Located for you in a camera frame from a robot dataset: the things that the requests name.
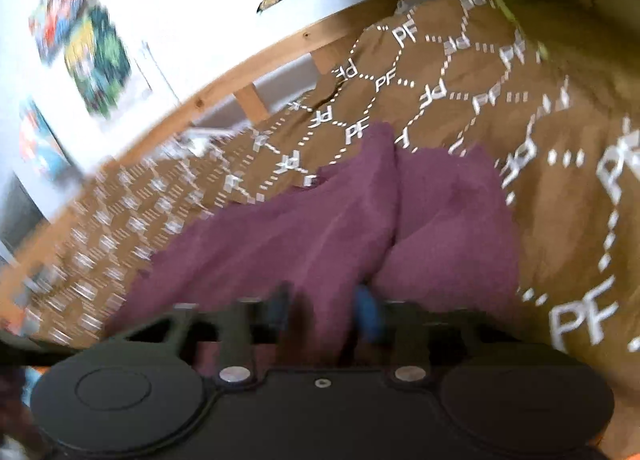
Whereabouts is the anime girl poster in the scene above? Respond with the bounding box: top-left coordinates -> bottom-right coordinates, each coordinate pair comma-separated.
64,4 -> 152,121

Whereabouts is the top red anime poster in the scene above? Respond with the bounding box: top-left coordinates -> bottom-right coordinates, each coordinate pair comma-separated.
28,0 -> 88,64

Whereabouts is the small anime poster left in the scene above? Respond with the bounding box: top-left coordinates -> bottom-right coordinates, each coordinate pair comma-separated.
18,99 -> 75,185

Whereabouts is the wooden bed frame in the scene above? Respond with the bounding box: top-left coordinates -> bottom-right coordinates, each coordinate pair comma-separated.
1,0 -> 400,310

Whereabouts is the white patterned pillow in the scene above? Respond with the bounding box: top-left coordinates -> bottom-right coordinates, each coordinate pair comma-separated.
158,127 -> 236,160

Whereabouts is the brown patterned duvet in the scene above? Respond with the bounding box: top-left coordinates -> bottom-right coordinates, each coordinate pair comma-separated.
0,0 -> 640,460

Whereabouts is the maroon long sleeve top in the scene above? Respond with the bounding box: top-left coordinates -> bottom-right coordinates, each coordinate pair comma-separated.
104,124 -> 518,370

